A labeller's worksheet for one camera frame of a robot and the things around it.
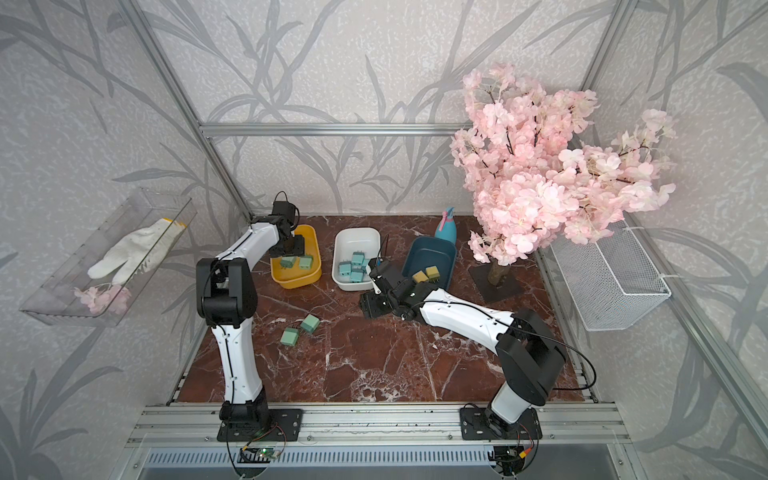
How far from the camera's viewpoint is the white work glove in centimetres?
64

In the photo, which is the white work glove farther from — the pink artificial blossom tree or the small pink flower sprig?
the pink artificial blossom tree

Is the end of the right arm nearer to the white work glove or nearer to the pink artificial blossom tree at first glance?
the pink artificial blossom tree
